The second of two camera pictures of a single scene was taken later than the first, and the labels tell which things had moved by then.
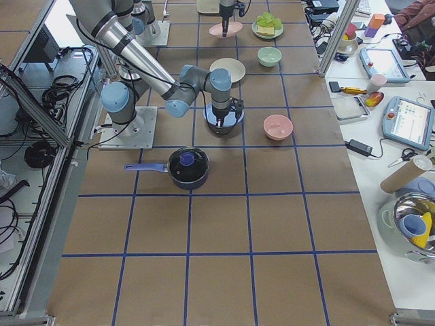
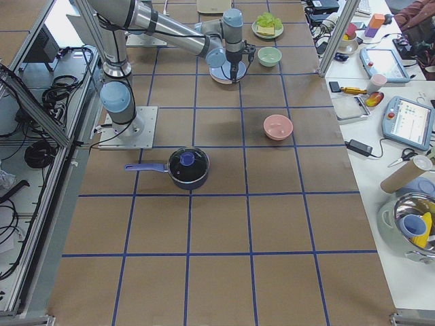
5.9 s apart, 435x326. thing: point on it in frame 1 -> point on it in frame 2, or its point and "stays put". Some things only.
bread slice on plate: x=268 y=31 stays put
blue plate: x=229 y=119 -> x=223 y=71
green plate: x=276 y=32 stays put
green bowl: x=269 y=56 stays put
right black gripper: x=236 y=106 -> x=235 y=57
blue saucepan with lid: x=188 y=168 stays put
